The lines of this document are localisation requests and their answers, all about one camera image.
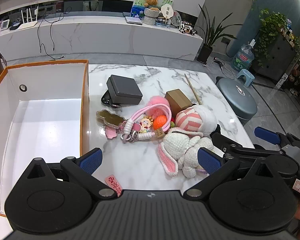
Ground pink striped white plush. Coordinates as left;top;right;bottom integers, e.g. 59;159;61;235
175;105;221;139

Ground pink rope doll keychain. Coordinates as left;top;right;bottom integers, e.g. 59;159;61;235
120;104;172;144

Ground orange and white storage box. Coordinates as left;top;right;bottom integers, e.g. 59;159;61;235
0;59;90;217

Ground black car key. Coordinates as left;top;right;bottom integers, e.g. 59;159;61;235
101;90;121;109

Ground grey notebook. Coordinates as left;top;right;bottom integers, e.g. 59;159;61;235
124;15;143;26

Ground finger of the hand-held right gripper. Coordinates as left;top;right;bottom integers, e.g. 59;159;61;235
211;132;286;158
254;127;300;153

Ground orange crochet charm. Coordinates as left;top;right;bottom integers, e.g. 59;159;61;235
153;114;177;131

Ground long-leaf plant in black pot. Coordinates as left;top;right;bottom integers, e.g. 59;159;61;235
190;4;243;63

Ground dark grey lidded box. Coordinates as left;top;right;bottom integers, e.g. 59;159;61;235
106;74;143;105

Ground grey round stool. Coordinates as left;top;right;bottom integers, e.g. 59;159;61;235
216;77;258;126

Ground pink paper tag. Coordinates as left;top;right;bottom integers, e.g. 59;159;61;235
104;174;124;196

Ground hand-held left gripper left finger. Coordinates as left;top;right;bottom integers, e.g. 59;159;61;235
22;147;116;199

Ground small blue plastic stool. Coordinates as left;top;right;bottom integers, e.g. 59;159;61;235
236;69;255;88

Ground large water jug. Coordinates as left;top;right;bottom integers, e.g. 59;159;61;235
231;40;257;71

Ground black and white checkered toy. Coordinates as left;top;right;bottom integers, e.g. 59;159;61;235
179;22;198;36

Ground grey drawer cabinet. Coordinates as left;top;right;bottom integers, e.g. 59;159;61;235
255;34;298;81

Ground white round hand fan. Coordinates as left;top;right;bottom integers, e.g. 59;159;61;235
160;3;177;22

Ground white power strip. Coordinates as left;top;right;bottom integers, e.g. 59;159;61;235
277;74;288;88

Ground small brown cardboard box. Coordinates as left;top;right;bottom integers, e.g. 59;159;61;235
164;89;192;117

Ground wooden brush pen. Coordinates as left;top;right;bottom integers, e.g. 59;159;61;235
184;73;202;105

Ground white crochet bunny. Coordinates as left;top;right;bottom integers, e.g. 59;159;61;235
157;127;214;178

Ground white wifi router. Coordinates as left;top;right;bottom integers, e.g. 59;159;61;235
17;7;39;30

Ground green floral painting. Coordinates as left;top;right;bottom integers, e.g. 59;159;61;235
131;0;174;19

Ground pink fluffy pom-pom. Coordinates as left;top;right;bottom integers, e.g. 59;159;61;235
147;95;170;113

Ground gold cloud-shaped charm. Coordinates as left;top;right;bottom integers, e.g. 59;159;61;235
96;109;127;140

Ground black power cable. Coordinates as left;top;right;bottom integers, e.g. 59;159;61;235
37;5;73;60

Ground white marble media cabinet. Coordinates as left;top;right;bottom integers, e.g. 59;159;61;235
0;0;204;62

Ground decorative patterned plate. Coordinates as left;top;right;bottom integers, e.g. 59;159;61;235
170;11;182;27

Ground trailing green pothos plant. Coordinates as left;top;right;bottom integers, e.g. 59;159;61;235
252;9;300;67

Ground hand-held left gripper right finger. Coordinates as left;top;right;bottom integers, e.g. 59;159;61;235
184;147;278;199

